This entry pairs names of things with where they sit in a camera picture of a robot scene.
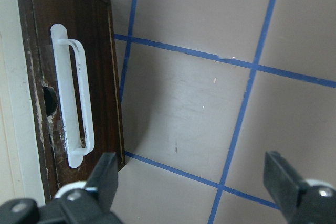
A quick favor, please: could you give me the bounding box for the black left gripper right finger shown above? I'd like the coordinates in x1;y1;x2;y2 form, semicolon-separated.
263;151;309;212

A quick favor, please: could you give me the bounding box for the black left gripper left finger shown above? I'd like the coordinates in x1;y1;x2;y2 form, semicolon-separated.
84;152;118;212

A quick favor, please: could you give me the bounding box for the white plastic drawer handle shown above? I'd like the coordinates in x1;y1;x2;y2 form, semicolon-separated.
50;24;95;168

